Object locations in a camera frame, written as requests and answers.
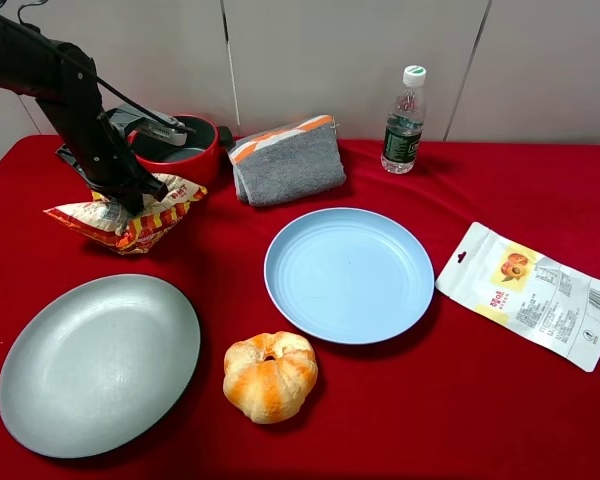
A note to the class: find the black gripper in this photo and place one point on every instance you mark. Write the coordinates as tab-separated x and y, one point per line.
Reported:
94	147

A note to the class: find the yellow red snack bag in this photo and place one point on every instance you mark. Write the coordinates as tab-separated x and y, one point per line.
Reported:
107	223

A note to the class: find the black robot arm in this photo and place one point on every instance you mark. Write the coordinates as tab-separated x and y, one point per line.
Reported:
62	79

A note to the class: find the red cooking pot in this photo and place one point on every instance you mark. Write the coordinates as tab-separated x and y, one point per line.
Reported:
197	160

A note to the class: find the grey folded towel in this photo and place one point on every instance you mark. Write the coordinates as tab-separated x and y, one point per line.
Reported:
287	163

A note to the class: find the grey green oval plate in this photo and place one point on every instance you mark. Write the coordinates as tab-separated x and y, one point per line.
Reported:
99	366

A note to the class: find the orange white bread bun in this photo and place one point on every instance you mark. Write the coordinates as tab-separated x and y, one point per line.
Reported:
268	376

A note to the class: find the light blue round plate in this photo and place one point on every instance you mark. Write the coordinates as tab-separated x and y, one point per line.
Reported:
349	276

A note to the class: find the clear plastic water bottle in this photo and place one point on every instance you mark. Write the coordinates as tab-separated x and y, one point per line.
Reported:
405	123

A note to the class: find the red tablecloth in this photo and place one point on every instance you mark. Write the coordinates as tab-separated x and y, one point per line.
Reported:
455	397

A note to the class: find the white dried fruit pouch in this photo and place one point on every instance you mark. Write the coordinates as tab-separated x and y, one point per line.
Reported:
525	291

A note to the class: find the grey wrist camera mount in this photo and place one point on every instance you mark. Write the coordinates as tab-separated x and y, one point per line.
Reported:
125	118

